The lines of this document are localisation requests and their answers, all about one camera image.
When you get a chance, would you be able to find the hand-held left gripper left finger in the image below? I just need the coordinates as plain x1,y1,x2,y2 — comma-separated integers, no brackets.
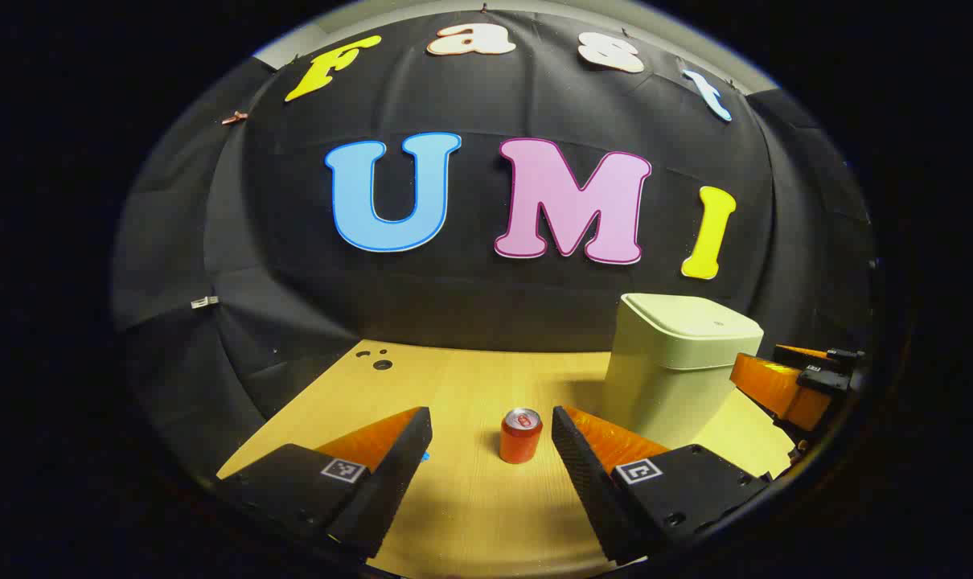
216,406,433,560

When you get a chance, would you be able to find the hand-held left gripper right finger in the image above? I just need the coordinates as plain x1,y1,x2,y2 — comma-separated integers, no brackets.
551,405,770,564

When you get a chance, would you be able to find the red pop can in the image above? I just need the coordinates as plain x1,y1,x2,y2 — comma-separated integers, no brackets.
500,408,544,465

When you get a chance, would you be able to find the green desktop garbage bin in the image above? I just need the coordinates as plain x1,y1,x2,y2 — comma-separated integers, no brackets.
601,293,765,450

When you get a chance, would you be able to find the wooden desktop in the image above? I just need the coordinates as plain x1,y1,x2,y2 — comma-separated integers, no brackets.
217,339,797,579

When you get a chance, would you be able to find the black backdrop cloth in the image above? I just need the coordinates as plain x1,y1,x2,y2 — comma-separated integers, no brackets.
110,8,877,483

